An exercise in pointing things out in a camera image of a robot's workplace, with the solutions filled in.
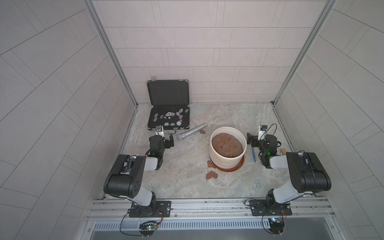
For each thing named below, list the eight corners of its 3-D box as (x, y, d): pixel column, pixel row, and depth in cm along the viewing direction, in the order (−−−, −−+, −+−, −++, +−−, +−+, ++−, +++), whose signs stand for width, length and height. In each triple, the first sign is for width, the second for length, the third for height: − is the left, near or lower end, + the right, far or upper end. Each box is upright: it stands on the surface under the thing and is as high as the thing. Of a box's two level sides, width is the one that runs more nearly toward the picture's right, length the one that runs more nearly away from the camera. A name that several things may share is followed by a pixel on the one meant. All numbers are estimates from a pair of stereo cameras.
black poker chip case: (146, 130, 102) (136, 110, 87) (154, 100, 122) (148, 79, 106) (189, 130, 103) (187, 110, 87) (190, 100, 122) (189, 79, 106)
